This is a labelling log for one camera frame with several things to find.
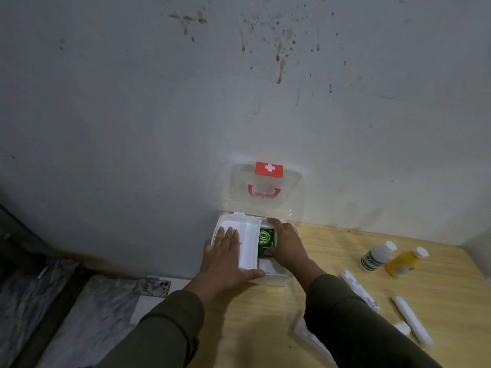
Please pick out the person's left hand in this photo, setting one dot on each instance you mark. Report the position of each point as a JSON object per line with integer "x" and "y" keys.
{"x": 222, "y": 264}

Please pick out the person's right hand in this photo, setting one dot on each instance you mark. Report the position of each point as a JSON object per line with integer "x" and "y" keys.
{"x": 287, "y": 247}

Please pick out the person's left thumb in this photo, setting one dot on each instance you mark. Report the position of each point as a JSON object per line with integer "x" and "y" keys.
{"x": 255, "y": 276}

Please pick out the person's right thumb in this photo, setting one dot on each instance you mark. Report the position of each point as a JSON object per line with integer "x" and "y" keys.
{"x": 270, "y": 249}

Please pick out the person's left little finger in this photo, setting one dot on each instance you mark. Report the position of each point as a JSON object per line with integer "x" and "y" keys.
{"x": 207, "y": 248}

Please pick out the person's left middle finger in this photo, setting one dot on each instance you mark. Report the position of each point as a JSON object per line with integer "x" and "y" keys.
{"x": 228, "y": 238}

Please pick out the green medicine box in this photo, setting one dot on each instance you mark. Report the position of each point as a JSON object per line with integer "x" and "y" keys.
{"x": 265, "y": 241}

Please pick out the person's right forearm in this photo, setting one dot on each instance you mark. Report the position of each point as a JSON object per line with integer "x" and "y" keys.
{"x": 356, "y": 325}

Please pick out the person's left forearm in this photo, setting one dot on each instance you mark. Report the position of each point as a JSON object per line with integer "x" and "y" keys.
{"x": 165, "y": 333}

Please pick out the clear plastic first aid box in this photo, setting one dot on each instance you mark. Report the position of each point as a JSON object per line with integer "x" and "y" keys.
{"x": 264, "y": 187}

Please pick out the phone with patterned case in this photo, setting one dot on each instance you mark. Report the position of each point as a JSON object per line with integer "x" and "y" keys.
{"x": 152, "y": 288}

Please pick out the long white ointment box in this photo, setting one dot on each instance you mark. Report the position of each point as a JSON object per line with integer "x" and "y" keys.
{"x": 359, "y": 290}

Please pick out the white bottle green label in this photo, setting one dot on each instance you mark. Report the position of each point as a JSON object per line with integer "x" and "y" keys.
{"x": 374, "y": 258}

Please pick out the yellow bottle white cap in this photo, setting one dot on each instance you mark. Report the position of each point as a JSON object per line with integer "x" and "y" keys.
{"x": 402, "y": 262}

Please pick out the grey marbled bedding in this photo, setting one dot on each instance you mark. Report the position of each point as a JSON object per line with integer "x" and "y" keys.
{"x": 92, "y": 321}
{"x": 27, "y": 302}

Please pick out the small white cap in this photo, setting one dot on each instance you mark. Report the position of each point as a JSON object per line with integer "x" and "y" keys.
{"x": 402, "y": 328}

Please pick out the white ointment tube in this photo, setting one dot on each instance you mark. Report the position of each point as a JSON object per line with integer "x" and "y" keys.
{"x": 412, "y": 321}

